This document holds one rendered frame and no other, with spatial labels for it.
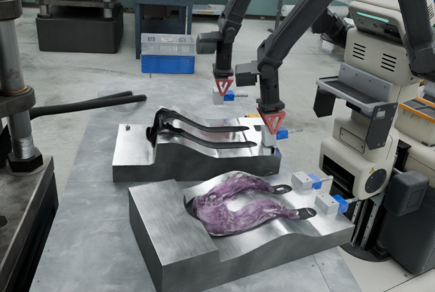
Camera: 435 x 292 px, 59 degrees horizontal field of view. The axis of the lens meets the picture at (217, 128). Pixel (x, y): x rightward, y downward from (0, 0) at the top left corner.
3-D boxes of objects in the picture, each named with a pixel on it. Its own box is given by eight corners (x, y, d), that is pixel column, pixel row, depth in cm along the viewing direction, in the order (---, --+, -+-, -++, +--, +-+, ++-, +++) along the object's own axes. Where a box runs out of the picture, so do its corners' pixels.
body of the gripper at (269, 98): (264, 112, 113) (263, 88, 110) (256, 104, 122) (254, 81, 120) (285, 110, 114) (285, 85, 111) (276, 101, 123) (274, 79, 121)
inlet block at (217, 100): (245, 99, 148) (246, 86, 146) (248, 104, 144) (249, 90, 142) (211, 100, 147) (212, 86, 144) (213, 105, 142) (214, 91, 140)
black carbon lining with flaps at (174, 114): (247, 130, 133) (250, 105, 129) (258, 154, 119) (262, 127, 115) (146, 129, 128) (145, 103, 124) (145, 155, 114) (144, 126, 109)
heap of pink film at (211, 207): (267, 182, 108) (271, 158, 104) (306, 223, 94) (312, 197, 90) (180, 202, 97) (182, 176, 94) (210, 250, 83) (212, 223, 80)
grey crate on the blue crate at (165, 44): (192, 46, 467) (193, 34, 461) (195, 57, 431) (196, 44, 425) (141, 44, 458) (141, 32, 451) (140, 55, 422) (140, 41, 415)
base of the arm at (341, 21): (358, 28, 137) (334, 21, 147) (348, 14, 132) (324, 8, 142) (343, 47, 138) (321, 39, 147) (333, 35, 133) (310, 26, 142)
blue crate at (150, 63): (191, 63, 477) (192, 46, 467) (194, 74, 441) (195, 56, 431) (141, 61, 467) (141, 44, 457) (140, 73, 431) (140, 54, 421)
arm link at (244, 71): (273, 67, 104) (272, 43, 109) (232, 70, 106) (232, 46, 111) (275, 93, 114) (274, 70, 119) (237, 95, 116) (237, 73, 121)
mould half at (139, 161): (257, 139, 143) (263, 106, 137) (277, 179, 120) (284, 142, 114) (120, 139, 135) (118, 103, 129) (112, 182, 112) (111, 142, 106)
